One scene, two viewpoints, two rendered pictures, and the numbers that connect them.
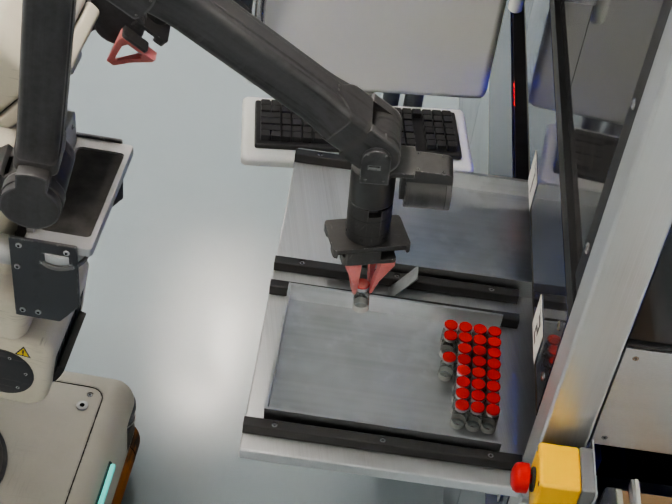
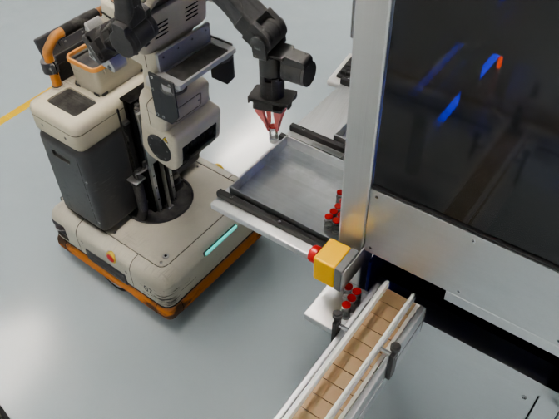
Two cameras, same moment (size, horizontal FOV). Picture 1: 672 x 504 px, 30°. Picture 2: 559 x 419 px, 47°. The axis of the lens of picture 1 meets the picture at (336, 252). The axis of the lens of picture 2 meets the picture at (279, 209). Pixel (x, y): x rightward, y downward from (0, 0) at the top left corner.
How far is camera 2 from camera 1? 0.83 m
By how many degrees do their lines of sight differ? 26
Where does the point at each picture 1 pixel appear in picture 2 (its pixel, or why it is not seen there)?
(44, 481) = (199, 221)
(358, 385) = (290, 194)
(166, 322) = not seen: hidden behind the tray
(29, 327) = (170, 128)
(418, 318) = not seen: hidden behind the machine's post
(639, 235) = (363, 108)
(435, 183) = (295, 67)
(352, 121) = (242, 16)
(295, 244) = (310, 121)
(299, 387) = (259, 185)
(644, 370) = (383, 206)
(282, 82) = not seen: outside the picture
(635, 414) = (383, 236)
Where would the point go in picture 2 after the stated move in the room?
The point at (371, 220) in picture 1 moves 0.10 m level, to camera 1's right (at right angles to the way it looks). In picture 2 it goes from (265, 84) to (303, 99)
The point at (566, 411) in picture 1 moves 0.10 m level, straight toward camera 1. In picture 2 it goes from (347, 223) to (311, 245)
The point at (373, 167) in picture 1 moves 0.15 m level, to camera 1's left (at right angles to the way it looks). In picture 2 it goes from (256, 47) to (202, 27)
